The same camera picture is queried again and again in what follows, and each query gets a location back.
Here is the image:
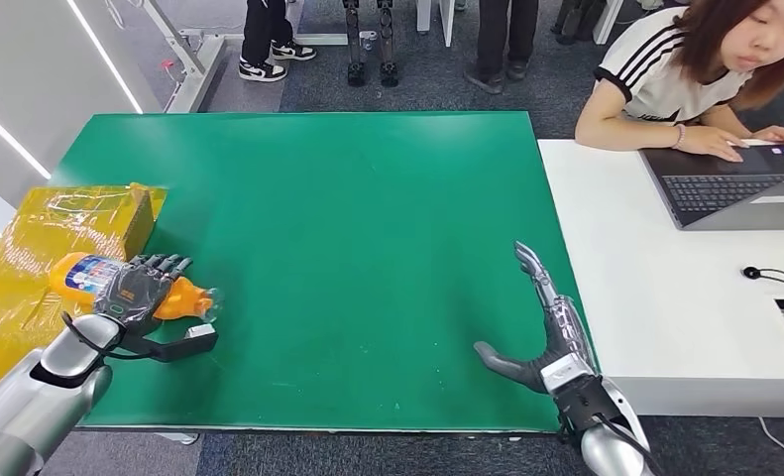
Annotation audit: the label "person's right hand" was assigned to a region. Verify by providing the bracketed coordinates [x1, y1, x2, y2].
[683, 124, 748, 165]

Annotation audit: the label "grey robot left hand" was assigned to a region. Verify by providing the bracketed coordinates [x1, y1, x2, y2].
[91, 253, 194, 337]

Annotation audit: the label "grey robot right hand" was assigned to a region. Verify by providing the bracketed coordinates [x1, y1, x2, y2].
[473, 240, 597, 396]

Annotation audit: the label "person's left hand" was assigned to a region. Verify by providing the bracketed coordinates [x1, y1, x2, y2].
[751, 124, 784, 152]

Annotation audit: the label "orange detergent bottle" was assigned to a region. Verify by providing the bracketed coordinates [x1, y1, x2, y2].
[48, 252, 223, 325]

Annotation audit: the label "grey laptop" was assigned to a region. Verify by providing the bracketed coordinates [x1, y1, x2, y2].
[638, 140, 784, 232]

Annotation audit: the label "seated person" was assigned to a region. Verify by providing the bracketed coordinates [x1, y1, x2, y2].
[573, 0, 784, 165]

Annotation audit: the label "yellow taped cardboard box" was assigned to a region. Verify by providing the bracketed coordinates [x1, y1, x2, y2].
[0, 182, 170, 412]

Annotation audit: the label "standing person in dark shoes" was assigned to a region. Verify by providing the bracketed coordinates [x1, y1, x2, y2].
[463, 0, 541, 96]

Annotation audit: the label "standing person with sneakers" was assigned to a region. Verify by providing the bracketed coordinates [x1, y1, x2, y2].
[236, 0, 318, 84]

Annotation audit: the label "white table legs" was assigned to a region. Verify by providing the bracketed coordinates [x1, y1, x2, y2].
[284, 0, 459, 49]

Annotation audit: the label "black robot legs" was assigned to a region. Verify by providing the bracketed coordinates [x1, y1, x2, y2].
[341, 0, 401, 89]

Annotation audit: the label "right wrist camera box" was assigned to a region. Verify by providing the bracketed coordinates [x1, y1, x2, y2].
[539, 353, 597, 396]

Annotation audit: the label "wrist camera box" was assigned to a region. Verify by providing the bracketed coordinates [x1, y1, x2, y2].
[539, 353, 597, 396]
[124, 322, 221, 365]

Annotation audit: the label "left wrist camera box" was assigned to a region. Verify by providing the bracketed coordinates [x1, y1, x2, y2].
[124, 322, 221, 365]

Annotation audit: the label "black cable with round puck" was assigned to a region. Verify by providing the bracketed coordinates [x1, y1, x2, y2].
[741, 265, 784, 340]

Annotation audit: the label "white cable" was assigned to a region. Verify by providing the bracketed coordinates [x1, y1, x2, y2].
[758, 416, 784, 456]

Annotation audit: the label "white metal frame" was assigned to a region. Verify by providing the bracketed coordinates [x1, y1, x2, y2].
[138, 0, 227, 115]

